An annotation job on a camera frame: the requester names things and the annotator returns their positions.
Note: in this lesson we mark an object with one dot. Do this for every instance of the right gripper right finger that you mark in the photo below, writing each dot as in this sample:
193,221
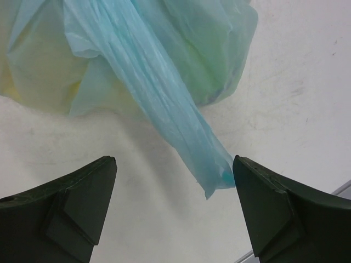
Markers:
288,221

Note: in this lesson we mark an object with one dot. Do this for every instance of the light blue plastic bag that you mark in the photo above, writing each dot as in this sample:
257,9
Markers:
159,59

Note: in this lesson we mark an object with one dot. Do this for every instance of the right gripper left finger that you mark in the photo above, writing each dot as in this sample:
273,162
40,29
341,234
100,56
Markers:
61,220

